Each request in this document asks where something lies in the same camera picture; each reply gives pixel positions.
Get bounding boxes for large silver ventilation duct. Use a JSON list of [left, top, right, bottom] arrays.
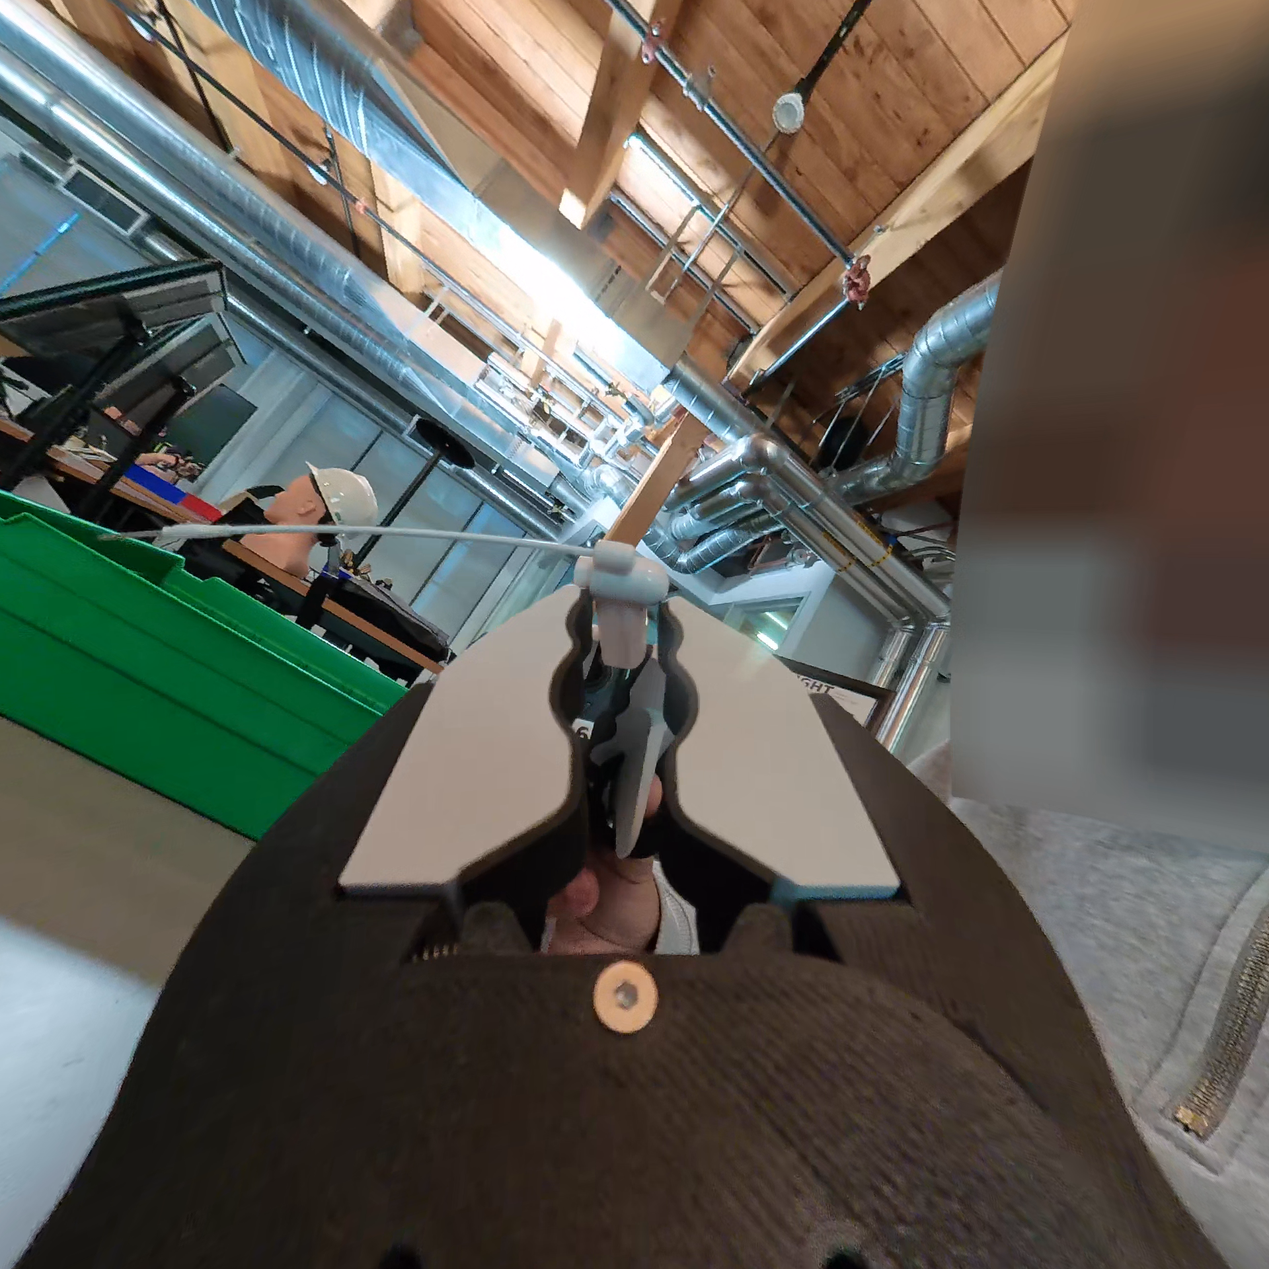
[[183, 0, 695, 398]]

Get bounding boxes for black disc floor lamp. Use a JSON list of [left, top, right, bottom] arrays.
[[380, 416, 476, 540]]

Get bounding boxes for black monitor stand frame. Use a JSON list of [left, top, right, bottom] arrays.
[[0, 260, 241, 487]]

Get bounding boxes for person's right hand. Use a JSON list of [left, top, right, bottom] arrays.
[[543, 854, 662, 955]]

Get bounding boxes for wooden post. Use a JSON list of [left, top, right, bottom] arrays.
[[603, 411, 712, 553]]

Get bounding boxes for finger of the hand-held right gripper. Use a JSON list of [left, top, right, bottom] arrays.
[[593, 661, 668, 859]]

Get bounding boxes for long silver duct pipe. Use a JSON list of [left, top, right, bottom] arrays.
[[0, 40, 617, 517]]

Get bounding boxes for wooden work table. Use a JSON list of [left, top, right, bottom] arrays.
[[221, 535, 452, 686]]

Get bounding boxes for framed sign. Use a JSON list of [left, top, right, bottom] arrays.
[[778, 655, 895, 736]]

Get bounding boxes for white hard hat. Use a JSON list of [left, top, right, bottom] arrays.
[[304, 461, 381, 529]]

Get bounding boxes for red and blue box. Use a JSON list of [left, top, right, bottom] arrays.
[[127, 464, 222, 519]]

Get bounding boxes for grey desk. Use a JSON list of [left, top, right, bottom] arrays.
[[0, 712, 262, 989]]

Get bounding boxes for green plastic bin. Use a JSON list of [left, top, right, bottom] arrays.
[[0, 490, 410, 842]]

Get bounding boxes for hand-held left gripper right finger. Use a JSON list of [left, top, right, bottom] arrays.
[[653, 597, 905, 899]]

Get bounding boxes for mannequin head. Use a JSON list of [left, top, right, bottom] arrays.
[[233, 475, 343, 578]]

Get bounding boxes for bundle of silver pipes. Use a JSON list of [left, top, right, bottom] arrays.
[[585, 368, 955, 756]]

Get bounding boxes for silver elbow duct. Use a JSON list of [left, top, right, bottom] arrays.
[[831, 273, 1003, 502]]

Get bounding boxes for grey zip hoodie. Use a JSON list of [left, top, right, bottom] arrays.
[[907, 739, 1269, 1269]]

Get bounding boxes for white cable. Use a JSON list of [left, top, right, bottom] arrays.
[[100, 526, 673, 668]]

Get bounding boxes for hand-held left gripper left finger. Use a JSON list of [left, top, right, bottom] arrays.
[[339, 585, 599, 899]]

